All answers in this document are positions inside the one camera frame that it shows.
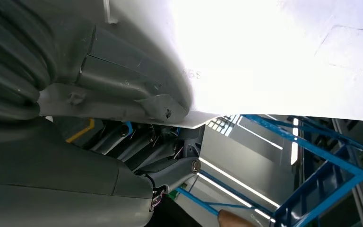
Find blue metal shelf rack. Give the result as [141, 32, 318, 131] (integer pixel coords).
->
[175, 114, 363, 227]

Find tan rounded object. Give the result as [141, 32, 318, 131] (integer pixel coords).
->
[217, 209, 258, 227]

